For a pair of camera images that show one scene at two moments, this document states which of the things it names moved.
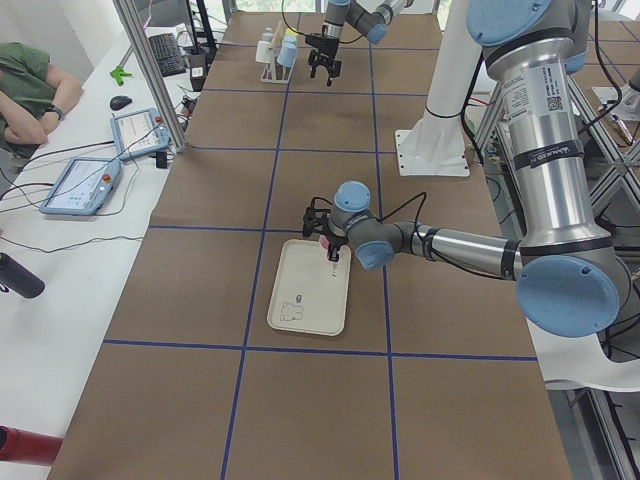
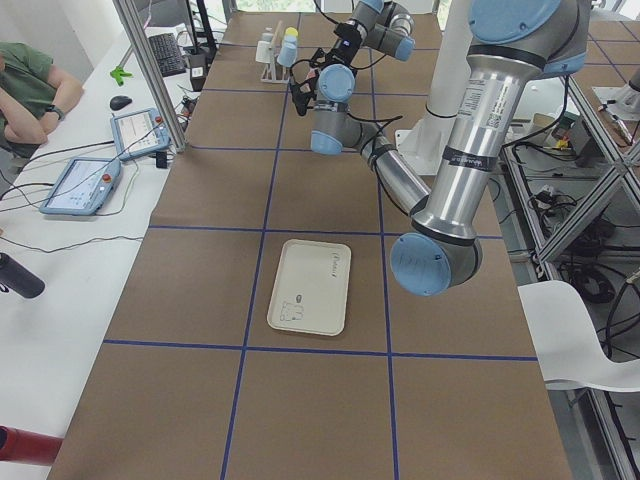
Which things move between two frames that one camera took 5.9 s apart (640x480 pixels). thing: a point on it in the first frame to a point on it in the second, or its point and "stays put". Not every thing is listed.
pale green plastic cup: [264, 52] stays put
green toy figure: [118, 73] stays put
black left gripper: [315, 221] to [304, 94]
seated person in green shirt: [33, 95] stays put
